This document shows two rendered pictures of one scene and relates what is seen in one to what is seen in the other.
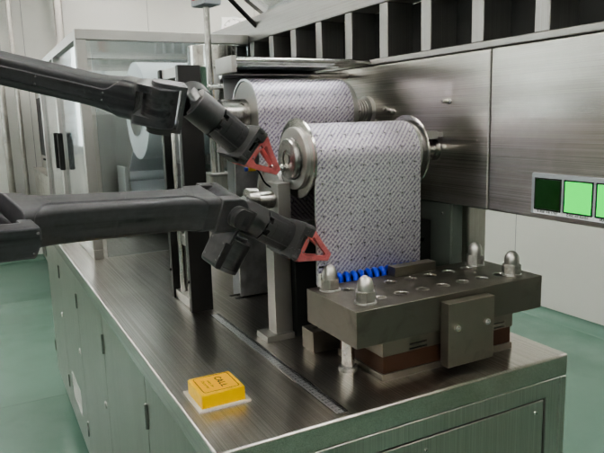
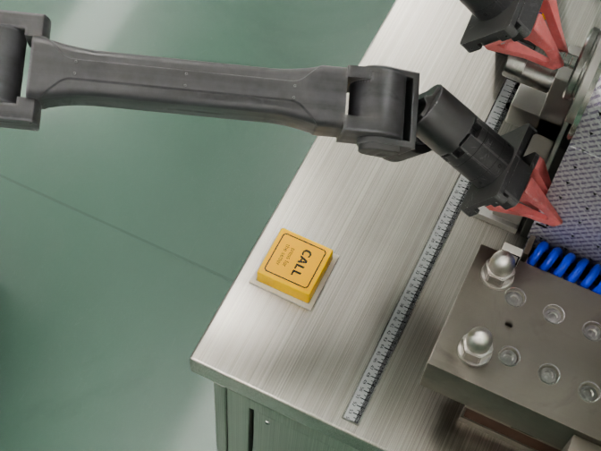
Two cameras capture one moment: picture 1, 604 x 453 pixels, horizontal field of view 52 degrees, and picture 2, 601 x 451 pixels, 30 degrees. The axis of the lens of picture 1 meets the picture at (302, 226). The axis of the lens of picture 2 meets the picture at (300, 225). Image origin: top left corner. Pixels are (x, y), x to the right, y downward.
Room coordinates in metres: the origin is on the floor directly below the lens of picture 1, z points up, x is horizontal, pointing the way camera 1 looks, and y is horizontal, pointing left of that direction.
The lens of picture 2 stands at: (0.48, -0.34, 2.11)
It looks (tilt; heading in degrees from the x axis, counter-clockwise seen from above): 60 degrees down; 48
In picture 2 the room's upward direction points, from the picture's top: 6 degrees clockwise
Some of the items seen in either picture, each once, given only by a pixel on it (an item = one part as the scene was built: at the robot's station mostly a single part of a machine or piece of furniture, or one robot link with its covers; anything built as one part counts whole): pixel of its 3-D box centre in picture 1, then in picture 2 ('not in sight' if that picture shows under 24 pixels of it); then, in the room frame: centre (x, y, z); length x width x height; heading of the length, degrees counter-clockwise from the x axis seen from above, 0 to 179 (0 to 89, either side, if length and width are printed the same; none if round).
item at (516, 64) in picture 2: (251, 198); (517, 61); (1.15, 0.09, 1.18); 0.04 x 0.02 x 0.04; 28
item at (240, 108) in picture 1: (232, 114); not in sight; (1.37, 0.14, 1.33); 0.06 x 0.06 x 0.06; 28
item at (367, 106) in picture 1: (355, 111); not in sight; (1.51, -0.14, 1.33); 0.07 x 0.07 x 0.07; 28
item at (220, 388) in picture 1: (216, 389); (295, 265); (0.91, 0.14, 0.91); 0.07 x 0.07 x 0.02; 28
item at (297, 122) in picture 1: (297, 158); (598, 70); (1.16, 0.01, 1.25); 0.15 x 0.01 x 0.15; 28
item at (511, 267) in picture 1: (511, 262); not in sight; (1.11, -0.38, 1.05); 0.04 x 0.04 x 0.04
